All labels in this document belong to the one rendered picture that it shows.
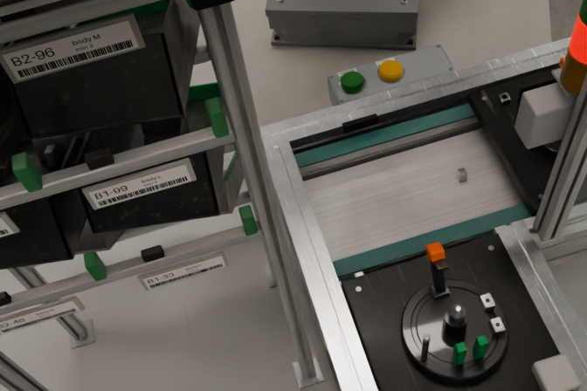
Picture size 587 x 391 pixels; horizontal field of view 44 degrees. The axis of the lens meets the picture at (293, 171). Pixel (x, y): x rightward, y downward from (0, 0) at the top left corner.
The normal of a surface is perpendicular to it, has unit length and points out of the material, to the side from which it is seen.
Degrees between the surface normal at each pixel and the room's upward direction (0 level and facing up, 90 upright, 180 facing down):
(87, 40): 90
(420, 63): 0
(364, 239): 0
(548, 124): 90
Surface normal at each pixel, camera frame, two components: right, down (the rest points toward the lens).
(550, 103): -0.10, -0.55
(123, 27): 0.28, 0.78
